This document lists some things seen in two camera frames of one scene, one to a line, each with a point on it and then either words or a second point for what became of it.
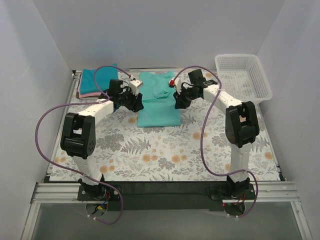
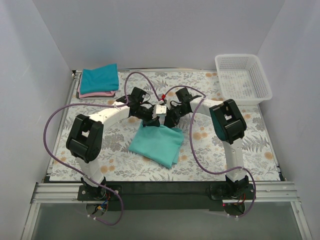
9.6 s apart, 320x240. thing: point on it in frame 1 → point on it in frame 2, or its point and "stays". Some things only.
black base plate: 164,197 stays
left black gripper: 135,102 → 150,120
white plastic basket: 243,76 stays
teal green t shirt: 157,98 → 159,144
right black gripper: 181,96 → 170,118
